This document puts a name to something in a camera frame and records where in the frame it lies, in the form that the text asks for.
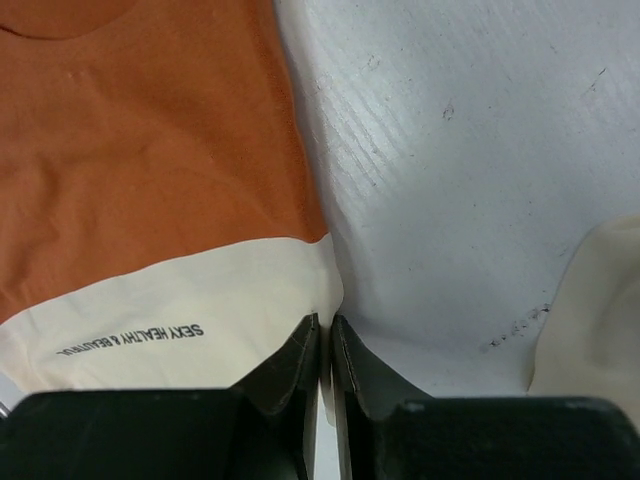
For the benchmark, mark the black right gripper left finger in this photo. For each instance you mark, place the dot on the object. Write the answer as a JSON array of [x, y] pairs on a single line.
[[262, 427]]

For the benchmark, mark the orange and cream underwear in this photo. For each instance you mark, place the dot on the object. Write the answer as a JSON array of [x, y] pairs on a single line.
[[160, 224]]

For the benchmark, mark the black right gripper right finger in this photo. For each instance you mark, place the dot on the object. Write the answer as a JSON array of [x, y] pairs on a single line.
[[389, 429]]

